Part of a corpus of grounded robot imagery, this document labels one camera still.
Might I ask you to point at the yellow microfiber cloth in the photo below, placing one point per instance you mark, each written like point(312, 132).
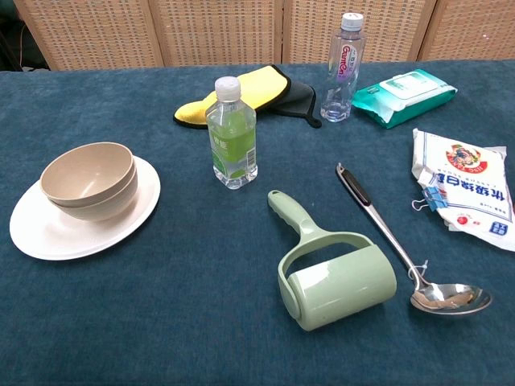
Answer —
point(257, 88)

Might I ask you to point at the green label water bottle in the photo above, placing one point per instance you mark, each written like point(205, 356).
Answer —
point(231, 140)

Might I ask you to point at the green wet wipes pack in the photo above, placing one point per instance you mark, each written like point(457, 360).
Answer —
point(402, 96)

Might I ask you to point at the dark grey cloth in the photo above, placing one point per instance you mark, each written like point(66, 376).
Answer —
point(297, 98)

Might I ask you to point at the beige bowl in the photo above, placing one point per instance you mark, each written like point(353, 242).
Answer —
point(80, 177)
point(100, 207)

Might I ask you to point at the steel ladle black grip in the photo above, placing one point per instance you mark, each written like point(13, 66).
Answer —
point(450, 299)

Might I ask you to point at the white sugar bag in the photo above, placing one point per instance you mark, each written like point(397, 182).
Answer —
point(470, 189)

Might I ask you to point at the white round plate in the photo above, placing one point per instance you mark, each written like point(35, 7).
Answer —
point(44, 237)

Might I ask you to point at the white zip tie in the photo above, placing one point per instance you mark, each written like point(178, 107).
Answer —
point(418, 271)

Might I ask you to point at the wicker screen panel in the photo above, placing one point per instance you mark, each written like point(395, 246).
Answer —
point(217, 32)
point(306, 28)
point(470, 28)
point(96, 32)

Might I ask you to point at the blue binder clip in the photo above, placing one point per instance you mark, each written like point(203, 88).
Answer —
point(436, 198)

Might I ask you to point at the purple label water bottle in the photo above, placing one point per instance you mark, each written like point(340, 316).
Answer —
point(342, 80)

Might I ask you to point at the green lint roller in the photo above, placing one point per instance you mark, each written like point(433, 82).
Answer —
point(342, 281)

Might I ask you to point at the blue tablecloth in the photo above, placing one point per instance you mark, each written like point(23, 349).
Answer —
point(161, 301)

